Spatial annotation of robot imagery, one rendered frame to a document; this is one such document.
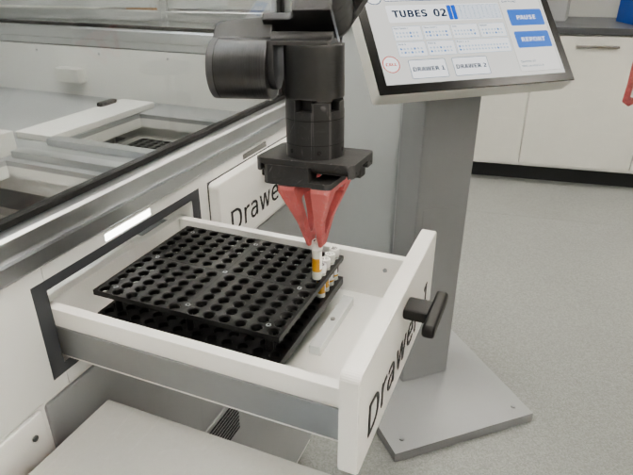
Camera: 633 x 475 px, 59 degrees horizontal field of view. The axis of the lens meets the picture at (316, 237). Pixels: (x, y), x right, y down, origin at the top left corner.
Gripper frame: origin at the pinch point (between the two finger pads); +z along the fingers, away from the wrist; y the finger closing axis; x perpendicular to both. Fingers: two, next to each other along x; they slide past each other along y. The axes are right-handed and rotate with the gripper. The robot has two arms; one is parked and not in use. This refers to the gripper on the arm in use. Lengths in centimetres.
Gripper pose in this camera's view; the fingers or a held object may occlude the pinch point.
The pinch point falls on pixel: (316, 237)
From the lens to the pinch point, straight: 59.2
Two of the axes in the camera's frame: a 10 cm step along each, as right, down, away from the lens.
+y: 9.2, 1.4, -3.6
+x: 3.9, -3.7, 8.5
